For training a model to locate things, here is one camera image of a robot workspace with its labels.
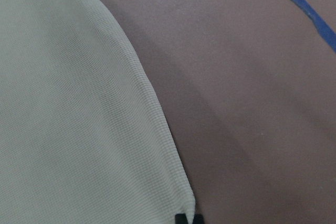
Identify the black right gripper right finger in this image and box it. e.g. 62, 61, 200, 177
192, 214, 204, 224

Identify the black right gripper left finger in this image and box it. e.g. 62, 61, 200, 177
174, 214, 188, 224

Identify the olive green long-sleeve shirt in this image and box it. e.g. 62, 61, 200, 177
1, 0, 195, 223

